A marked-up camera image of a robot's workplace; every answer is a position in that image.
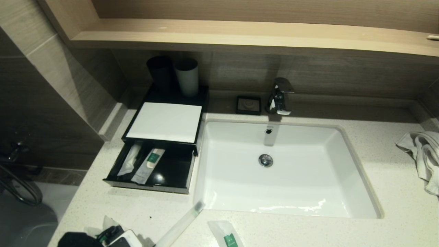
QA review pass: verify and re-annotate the black tapered cup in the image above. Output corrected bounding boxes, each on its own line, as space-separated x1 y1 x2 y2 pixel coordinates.
146 56 174 92

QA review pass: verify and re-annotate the dark shower hose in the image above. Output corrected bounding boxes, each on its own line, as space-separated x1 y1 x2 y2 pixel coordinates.
0 165 44 207

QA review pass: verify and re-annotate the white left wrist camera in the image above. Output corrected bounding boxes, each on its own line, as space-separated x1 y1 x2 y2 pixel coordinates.
108 230 143 247

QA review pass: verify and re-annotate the grey sachet with green label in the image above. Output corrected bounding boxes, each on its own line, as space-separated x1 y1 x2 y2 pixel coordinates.
131 149 166 186

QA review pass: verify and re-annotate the white crumpled towel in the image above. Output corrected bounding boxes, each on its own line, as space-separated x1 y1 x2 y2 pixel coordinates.
395 131 439 197

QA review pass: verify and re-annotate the black amenity box with drawer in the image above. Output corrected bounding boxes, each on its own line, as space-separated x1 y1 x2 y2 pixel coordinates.
103 83 210 195

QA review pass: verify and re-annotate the grey cup with dark rim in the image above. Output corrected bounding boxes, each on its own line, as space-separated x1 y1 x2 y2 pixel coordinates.
174 58 199 97

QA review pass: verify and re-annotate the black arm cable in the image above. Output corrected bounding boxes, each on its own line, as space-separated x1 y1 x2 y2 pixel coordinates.
96 225 124 243

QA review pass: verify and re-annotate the long clear toothbrush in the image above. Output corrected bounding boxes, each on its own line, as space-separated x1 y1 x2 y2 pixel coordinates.
118 142 143 176

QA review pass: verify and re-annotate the white ceramic sink basin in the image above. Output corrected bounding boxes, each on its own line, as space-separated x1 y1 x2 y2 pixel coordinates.
193 118 384 219

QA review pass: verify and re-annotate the white packet with green label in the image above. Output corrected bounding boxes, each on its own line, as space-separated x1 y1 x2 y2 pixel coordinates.
208 220 245 247

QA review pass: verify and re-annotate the black square soap dish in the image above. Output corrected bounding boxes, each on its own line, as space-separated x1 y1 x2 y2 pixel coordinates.
236 96 262 116

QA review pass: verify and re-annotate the white card sheet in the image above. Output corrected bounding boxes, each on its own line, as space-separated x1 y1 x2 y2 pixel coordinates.
126 102 203 143

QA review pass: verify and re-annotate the chrome shower valve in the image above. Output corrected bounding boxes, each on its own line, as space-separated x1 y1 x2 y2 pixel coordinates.
0 137 32 162

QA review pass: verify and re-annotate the round grey soap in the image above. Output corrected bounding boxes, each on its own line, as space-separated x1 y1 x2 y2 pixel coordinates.
240 98 258 111

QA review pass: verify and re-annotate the white sachet with green print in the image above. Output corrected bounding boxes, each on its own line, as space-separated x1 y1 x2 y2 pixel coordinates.
84 215 126 237

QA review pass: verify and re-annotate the light wooden shelf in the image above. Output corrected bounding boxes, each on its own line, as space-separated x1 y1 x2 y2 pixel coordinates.
69 18 439 58

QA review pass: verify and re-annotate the chrome faucet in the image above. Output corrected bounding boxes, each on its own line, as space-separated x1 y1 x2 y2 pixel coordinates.
266 78 295 116

